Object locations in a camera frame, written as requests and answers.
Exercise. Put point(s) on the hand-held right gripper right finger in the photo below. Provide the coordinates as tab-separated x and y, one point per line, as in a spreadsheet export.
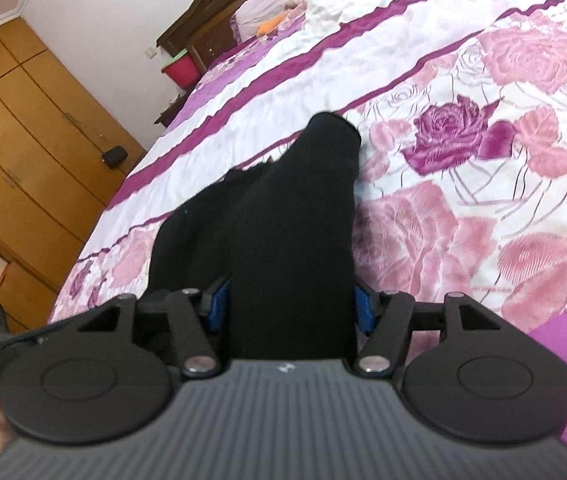
362	307

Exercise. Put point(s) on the small black pouch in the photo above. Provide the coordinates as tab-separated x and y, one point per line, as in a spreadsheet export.
114	156

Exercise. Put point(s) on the black garment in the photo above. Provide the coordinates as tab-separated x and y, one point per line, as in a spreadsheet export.
288	220

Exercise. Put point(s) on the dark wooden headboard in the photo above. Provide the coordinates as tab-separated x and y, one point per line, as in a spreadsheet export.
213	10

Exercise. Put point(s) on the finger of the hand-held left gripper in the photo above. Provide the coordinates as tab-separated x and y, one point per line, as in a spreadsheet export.
38	336

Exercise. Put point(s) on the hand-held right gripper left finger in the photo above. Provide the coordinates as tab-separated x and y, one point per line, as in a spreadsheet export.
219	307

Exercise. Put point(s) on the person's left hand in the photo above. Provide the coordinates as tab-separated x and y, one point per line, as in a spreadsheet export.
0	430

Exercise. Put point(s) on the dark wooden nightstand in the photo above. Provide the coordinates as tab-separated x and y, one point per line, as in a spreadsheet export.
171	110

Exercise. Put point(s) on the yellow wooden wardrobe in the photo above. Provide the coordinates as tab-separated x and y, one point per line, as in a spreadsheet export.
23	135

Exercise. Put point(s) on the red bucket with green lid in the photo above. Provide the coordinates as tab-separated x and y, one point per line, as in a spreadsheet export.
182	70

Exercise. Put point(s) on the purple pillow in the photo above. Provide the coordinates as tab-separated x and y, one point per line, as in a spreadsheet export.
258	10

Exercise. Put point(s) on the white wall socket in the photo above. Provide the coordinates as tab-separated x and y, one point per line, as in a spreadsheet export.
151	52

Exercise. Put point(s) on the pink floral striped blanket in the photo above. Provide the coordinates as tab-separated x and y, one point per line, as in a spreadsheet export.
463	160

